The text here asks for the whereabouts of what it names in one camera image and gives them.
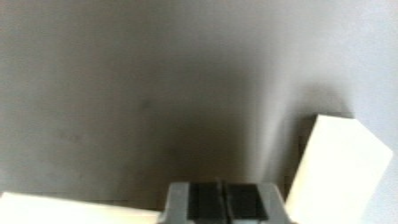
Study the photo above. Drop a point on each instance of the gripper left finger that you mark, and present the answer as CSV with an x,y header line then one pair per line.
x,y
194,204

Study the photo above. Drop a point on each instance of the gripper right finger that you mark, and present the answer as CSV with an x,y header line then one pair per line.
x,y
255,204

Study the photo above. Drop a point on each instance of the white cabinet body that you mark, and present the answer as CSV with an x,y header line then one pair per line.
x,y
29,209

